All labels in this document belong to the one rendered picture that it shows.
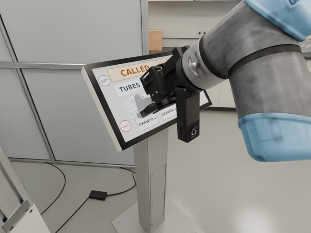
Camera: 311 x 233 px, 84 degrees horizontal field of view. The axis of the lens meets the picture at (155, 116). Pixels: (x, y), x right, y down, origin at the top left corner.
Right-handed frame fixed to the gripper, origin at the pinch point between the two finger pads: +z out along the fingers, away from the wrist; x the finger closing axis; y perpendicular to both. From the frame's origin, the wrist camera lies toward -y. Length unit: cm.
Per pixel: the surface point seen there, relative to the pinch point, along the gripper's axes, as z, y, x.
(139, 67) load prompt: 14.9, 19.5, -16.0
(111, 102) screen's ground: 14.9, 9.5, 1.1
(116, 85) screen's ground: 14.9, 15.0, -3.3
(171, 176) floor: 106, -56, -64
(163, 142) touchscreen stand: 35.2, -13.5, -24.6
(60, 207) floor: 135, -31, 26
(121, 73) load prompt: 14.9, 18.9, -7.2
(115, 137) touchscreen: 16.0, -1.6, 4.8
